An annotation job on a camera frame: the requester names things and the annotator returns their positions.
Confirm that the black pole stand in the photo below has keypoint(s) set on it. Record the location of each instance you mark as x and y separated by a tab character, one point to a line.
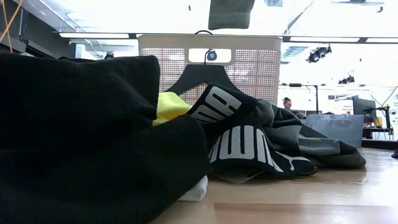
316	99

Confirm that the black monitor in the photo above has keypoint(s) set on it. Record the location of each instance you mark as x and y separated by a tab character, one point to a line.
362	107

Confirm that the person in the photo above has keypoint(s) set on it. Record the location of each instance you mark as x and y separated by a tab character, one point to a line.
287	104

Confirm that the yellow cloth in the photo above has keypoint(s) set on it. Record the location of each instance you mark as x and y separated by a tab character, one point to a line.
169	105

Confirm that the black clothes hanger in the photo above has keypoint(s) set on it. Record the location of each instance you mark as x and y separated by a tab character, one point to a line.
202	76

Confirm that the black table frame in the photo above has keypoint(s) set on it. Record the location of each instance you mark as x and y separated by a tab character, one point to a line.
379	144

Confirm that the black hanging equipment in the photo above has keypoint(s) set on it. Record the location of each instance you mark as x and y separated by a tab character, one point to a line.
346	80
317	54

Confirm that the grey black Puma garment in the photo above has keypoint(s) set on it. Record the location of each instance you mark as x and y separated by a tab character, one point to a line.
248	146

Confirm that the thin white cloth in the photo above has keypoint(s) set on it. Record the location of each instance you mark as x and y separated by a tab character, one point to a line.
196	193

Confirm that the black knit cloth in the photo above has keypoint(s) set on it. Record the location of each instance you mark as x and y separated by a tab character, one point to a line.
77	130

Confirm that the white perforated laundry basket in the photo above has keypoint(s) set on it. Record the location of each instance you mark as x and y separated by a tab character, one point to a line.
258	71

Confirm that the olive knit beanie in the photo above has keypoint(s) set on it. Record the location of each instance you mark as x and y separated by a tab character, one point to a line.
230	14

